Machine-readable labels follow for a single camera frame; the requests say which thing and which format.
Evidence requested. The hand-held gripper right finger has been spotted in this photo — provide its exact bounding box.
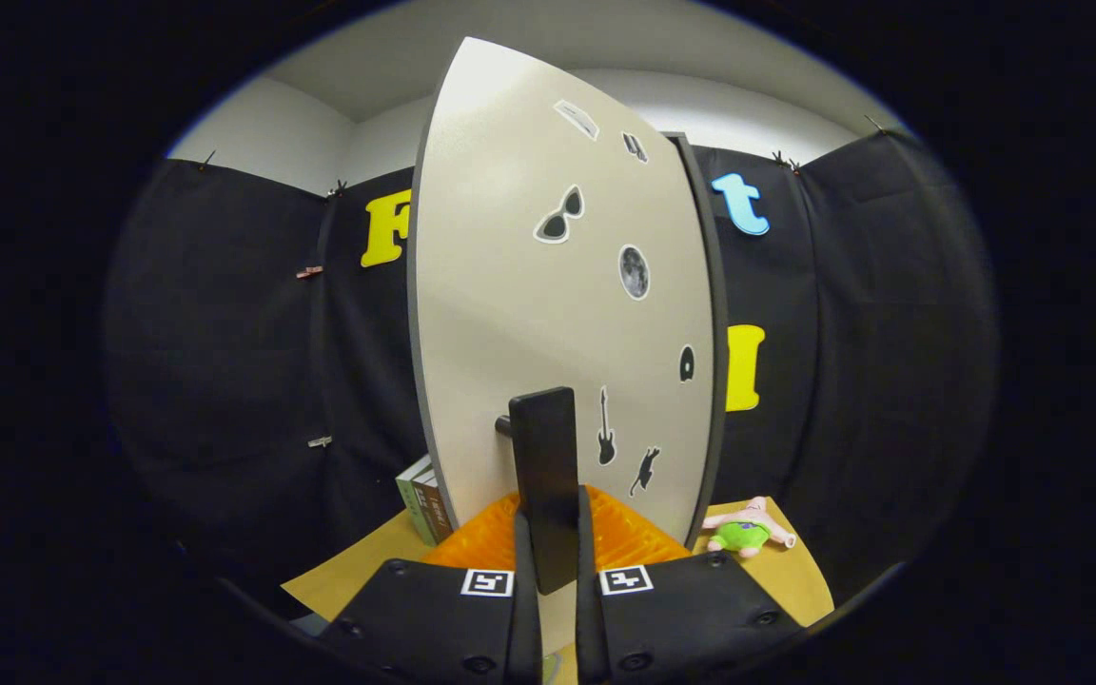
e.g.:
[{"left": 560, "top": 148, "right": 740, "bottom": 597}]
[{"left": 575, "top": 485, "right": 806, "bottom": 685}]

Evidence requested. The pink and green plush toy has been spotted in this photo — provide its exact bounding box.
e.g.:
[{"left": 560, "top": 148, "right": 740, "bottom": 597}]
[{"left": 702, "top": 496, "right": 796, "bottom": 558}]

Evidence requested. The black door handle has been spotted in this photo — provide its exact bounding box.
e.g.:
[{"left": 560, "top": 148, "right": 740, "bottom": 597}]
[{"left": 496, "top": 386, "right": 580, "bottom": 596}]

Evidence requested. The beige cabinet door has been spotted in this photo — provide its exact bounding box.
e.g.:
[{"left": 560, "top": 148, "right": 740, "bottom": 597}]
[{"left": 407, "top": 36, "right": 715, "bottom": 657}]

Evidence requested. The grey cabinet body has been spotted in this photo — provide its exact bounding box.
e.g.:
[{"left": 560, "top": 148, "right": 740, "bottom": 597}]
[{"left": 664, "top": 131, "right": 730, "bottom": 551}]

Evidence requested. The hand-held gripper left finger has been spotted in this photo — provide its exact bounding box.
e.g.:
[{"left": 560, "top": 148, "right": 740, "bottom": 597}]
[{"left": 315, "top": 485, "right": 544, "bottom": 685}]

